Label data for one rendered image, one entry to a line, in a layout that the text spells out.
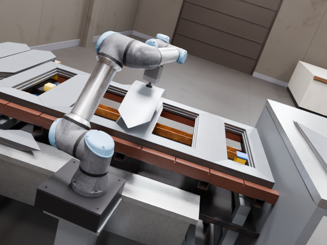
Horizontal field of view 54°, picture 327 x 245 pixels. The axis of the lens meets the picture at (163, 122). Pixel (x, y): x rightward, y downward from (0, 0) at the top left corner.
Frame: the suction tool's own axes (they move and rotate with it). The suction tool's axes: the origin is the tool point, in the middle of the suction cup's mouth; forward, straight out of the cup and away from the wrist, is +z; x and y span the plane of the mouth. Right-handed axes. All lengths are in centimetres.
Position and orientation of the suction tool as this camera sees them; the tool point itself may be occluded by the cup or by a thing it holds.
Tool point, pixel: (148, 88)
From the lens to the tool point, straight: 191.0
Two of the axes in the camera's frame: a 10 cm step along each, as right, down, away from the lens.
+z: -2.8, 8.8, 3.7
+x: -3.4, 2.7, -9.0
